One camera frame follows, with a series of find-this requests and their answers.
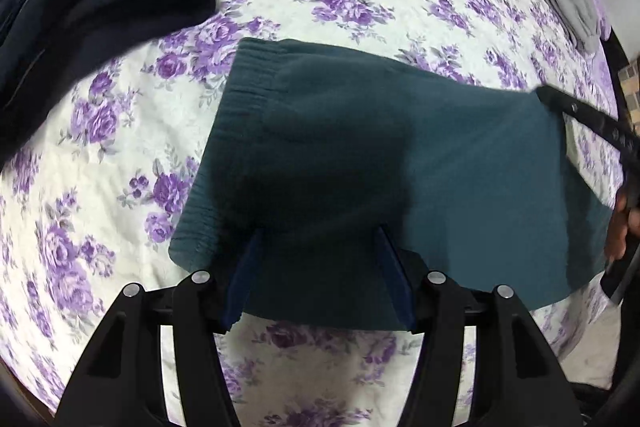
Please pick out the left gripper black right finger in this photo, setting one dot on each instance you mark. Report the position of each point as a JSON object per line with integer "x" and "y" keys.
{"x": 517, "y": 379}

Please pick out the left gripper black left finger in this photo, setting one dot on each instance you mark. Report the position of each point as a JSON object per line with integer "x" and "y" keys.
{"x": 151, "y": 342}

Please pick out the dark teal pants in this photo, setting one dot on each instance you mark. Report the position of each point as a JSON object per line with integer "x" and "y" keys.
{"x": 315, "y": 148}

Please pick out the right hand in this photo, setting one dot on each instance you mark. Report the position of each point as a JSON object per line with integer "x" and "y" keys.
{"x": 623, "y": 222}

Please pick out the purple floral bed sheet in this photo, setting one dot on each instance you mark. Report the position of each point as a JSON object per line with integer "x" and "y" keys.
{"x": 90, "y": 201}

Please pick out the beige grey checked curtain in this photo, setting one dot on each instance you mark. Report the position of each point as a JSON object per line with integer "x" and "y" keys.
{"x": 628, "y": 77}

